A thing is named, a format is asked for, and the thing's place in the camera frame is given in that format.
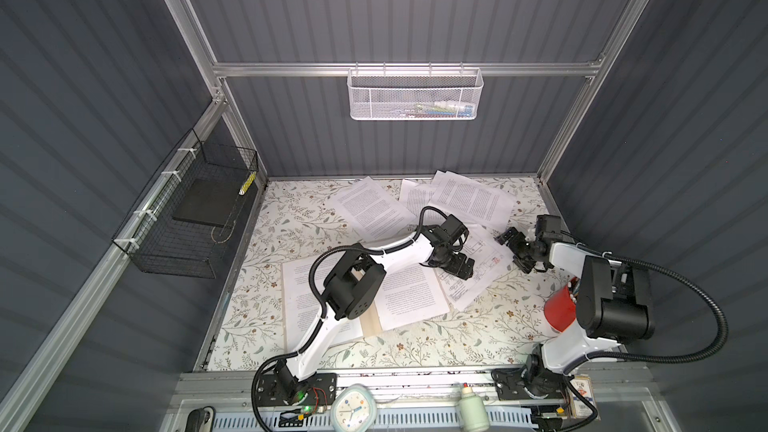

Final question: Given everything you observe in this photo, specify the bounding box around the white glue bottle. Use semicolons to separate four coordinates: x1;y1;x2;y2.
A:
456;383;490;432

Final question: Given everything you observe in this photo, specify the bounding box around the black wire basket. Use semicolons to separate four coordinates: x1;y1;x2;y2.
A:
113;131;259;279

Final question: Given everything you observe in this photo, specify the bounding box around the white wire basket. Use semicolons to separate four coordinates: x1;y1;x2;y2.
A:
346;67;484;121

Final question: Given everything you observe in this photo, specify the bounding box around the floral table mat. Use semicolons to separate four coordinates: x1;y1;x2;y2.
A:
205;179;568;372

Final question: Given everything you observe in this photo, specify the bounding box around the red pen cup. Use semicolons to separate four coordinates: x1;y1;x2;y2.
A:
543;278;579;333

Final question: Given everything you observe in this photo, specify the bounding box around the beige paper folder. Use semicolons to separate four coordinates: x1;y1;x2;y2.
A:
280;254;451;352

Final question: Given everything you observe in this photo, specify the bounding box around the white alarm clock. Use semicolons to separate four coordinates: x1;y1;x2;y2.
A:
330;384;378;432

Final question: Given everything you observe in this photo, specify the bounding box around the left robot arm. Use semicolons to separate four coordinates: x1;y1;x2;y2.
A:
250;206;474;431

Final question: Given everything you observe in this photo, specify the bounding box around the yellow marker in basket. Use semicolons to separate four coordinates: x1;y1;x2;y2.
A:
239;172;257;196

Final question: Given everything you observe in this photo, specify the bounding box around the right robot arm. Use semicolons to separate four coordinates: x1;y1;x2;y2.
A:
496;215;729;399

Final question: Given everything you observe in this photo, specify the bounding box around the technical drawing paper sheet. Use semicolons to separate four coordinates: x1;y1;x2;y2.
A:
437;224;513;311

